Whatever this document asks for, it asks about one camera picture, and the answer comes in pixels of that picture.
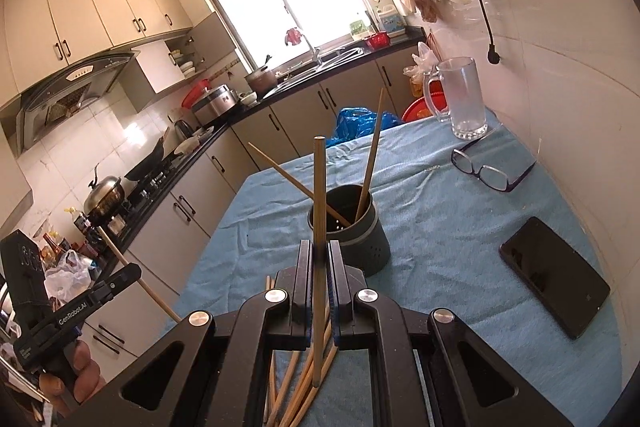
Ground person's left hand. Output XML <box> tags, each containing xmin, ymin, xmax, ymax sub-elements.
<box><xmin>38</xmin><ymin>343</ymin><xmax>107</xmax><ymax>417</ymax></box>

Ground dark framed eyeglasses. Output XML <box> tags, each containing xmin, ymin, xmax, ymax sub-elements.
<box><xmin>451</xmin><ymin>142</ymin><xmax>539</xmax><ymax>194</ymax></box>

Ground glass range hood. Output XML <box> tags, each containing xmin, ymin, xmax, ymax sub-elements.
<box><xmin>14</xmin><ymin>49</ymin><xmax>142</xmax><ymax>158</ymax></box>

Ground steel pot with lid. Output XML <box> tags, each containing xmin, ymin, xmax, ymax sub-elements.
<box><xmin>82</xmin><ymin>164</ymin><xmax>126</xmax><ymax>219</ymax></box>

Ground clear glass mug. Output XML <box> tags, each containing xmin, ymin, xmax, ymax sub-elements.
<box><xmin>422</xmin><ymin>57</ymin><xmax>489</xmax><ymax>140</ymax></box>

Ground brown cooking pot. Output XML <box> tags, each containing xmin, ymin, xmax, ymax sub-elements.
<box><xmin>243</xmin><ymin>65</ymin><xmax>279</xmax><ymax>96</ymax></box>

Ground beige upper wall cabinets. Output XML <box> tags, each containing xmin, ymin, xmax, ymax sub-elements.
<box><xmin>0</xmin><ymin>0</ymin><xmax>195</xmax><ymax>108</ymax></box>

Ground clear bag with yellow contents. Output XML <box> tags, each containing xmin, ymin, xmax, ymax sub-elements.
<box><xmin>403</xmin><ymin>42</ymin><xmax>444</xmax><ymax>98</ymax></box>

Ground steel kitchen sink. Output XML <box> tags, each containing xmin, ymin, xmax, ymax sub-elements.
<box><xmin>272</xmin><ymin>47</ymin><xmax>364</xmax><ymax>84</ymax></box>

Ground cooking oil bottle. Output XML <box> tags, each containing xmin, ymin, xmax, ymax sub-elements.
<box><xmin>64</xmin><ymin>207</ymin><xmax>94</xmax><ymax>239</ymax></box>

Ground black wok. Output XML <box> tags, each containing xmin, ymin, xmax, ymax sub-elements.
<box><xmin>124</xmin><ymin>138</ymin><xmax>167</xmax><ymax>181</ymax></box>

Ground white blue detergent container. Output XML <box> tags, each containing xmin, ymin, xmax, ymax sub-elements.
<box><xmin>375</xmin><ymin>6</ymin><xmax>407</xmax><ymax>36</ymax></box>

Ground beige base cabinets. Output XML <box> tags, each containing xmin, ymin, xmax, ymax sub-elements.
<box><xmin>75</xmin><ymin>52</ymin><xmax>426</xmax><ymax>358</ymax></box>

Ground grey chopstick holder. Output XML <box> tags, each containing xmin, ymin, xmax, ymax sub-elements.
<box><xmin>307</xmin><ymin>185</ymin><xmax>392</xmax><ymax>277</ymax></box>

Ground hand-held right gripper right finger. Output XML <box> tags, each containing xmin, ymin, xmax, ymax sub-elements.
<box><xmin>327</xmin><ymin>240</ymin><xmax>576</xmax><ymax>427</ymax></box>

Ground red round lid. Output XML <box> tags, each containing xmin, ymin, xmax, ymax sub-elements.
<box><xmin>180</xmin><ymin>79</ymin><xmax>212</xmax><ymax>109</ymax></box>

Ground black kitchen countertop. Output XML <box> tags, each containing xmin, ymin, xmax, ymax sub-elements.
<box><xmin>92</xmin><ymin>27</ymin><xmax>427</xmax><ymax>258</ymax></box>

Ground blue plastic bag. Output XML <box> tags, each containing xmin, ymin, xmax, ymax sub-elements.
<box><xmin>327</xmin><ymin>107</ymin><xmax>404</xmax><ymax>148</ymax></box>

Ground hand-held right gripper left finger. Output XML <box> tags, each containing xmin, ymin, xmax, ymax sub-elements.
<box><xmin>60</xmin><ymin>240</ymin><xmax>314</xmax><ymax>427</ymax></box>

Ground gas stove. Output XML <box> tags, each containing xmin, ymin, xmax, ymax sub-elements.
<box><xmin>107</xmin><ymin>167</ymin><xmax>173</xmax><ymax>228</ymax></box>

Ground open dish cabinet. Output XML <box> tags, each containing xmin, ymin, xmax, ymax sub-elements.
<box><xmin>134</xmin><ymin>13</ymin><xmax>236</xmax><ymax>96</ymax></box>

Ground silver rice cooker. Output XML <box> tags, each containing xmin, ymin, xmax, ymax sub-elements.
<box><xmin>192</xmin><ymin>84</ymin><xmax>239</xmax><ymax>126</ymax></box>

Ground white plastic bag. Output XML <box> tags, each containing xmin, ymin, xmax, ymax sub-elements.
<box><xmin>44</xmin><ymin>249</ymin><xmax>97</xmax><ymax>304</ymax></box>

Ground blue towel table cover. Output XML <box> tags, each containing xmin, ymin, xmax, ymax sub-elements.
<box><xmin>162</xmin><ymin>111</ymin><xmax>627</xmax><ymax>427</ymax></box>

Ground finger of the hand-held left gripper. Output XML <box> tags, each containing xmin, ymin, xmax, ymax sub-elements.
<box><xmin>81</xmin><ymin>263</ymin><xmax>144</xmax><ymax>309</ymax></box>

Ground black smartphone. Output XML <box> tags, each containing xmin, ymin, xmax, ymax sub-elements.
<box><xmin>498</xmin><ymin>216</ymin><xmax>612</xmax><ymax>341</ymax></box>

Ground red plastic basin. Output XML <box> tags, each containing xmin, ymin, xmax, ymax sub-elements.
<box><xmin>402</xmin><ymin>89</ymin><xmax>451</xmax><ymax>124</ymax></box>

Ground chrome sink faucet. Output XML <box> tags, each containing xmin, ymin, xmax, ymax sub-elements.
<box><xmin>301</xmin><ymin>32</ymin><xmax>324</xmax><ymax>66</ymax></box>

